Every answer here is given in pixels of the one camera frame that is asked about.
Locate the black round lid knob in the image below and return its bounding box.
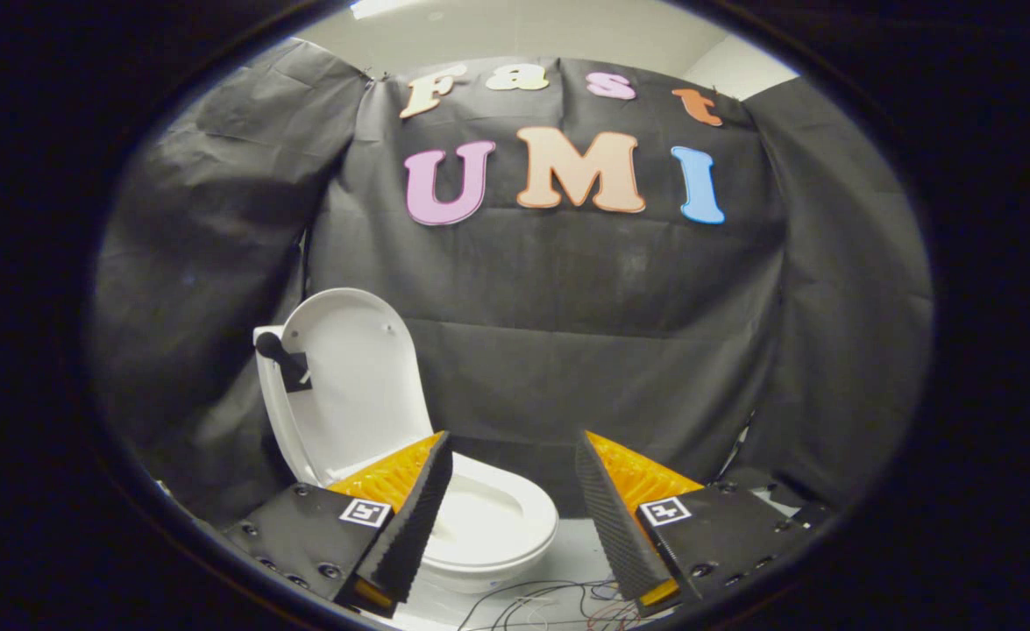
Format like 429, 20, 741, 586
254, 330, 313, 394

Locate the black box with white label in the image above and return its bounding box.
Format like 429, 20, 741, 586
769, 484, 838, 529

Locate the white toilet seat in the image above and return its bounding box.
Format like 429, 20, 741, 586
425, 451, 560, 572

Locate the white toilet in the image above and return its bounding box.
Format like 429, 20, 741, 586
253, 326, 560, 596

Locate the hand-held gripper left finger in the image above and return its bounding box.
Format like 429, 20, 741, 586
220, 429, 455, 615

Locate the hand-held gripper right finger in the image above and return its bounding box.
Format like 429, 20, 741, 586
573, 429, 815, 612

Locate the black backdrop cloth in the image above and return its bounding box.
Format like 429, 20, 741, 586
89, 39, 935, 527

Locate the white toilet lid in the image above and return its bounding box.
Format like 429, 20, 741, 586
253, 287, 436, 488

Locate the tangle of thin cables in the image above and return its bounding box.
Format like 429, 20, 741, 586
456, 577, 657, 631

